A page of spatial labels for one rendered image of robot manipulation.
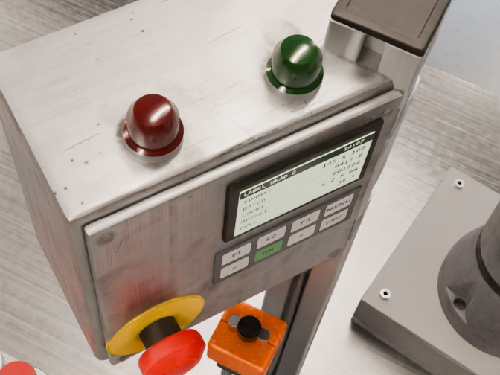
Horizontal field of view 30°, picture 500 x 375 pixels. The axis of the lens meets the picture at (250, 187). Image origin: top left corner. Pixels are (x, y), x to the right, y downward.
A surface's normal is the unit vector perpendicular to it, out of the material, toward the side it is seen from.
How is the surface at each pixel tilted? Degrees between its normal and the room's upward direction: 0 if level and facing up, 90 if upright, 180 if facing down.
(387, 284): 3
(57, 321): 0
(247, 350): 0
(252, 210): 90
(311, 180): 90
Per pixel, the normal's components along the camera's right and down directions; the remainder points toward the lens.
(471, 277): -0.91, -0.04
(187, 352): 0.63, 0.18
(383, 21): 0.07, -0.47
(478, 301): -0.76, 0.28
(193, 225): 0.48, 0.79
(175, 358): 0.36, 0.29
